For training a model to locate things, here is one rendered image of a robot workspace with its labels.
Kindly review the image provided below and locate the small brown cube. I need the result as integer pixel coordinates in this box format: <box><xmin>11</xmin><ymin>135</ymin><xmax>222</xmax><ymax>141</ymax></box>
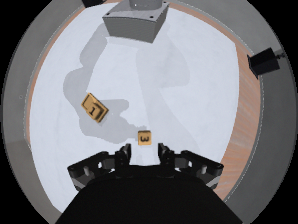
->
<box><xmin>138</xmin><ymin>130</ymin><xmax>151</xmax><ymax>145</ymax></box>
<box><xmin>86</xmin><ymin>102</ymin><xmax>104</xmax><ymax>120</ymax></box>

